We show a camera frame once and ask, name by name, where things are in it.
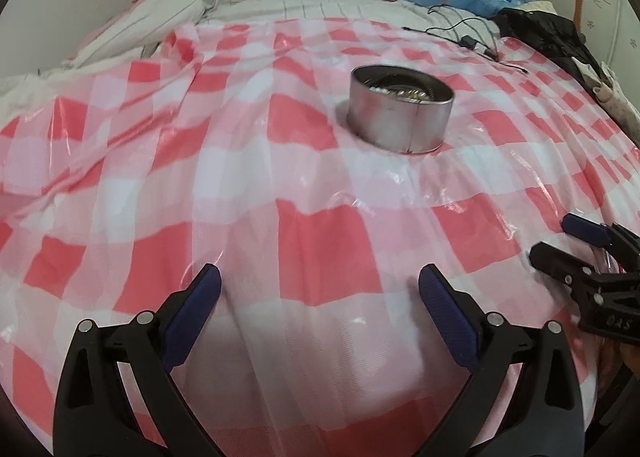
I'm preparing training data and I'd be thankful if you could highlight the black jacket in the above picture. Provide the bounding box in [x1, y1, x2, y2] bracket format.
[491, 9, 613, 95]

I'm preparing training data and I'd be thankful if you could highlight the round silver metal tin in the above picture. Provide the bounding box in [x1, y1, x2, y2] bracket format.
[346, 65, 454, 155]

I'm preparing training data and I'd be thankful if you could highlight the pink checkered plastic tablecloth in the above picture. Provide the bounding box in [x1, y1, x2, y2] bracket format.
[1, 18, 639, 456]

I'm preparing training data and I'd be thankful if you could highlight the black cable with adapters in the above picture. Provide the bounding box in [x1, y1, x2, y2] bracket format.
[401, 4, 530, 75]

